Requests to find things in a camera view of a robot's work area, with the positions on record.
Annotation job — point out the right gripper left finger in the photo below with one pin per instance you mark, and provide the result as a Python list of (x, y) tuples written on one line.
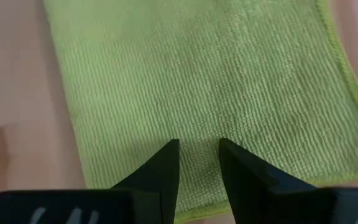
[(89, 207)]

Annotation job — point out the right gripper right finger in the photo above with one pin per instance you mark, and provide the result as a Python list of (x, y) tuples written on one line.
[(275, 199)]

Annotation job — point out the lime green microfiber towel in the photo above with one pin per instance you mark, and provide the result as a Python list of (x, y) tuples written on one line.
[(197, 77)]

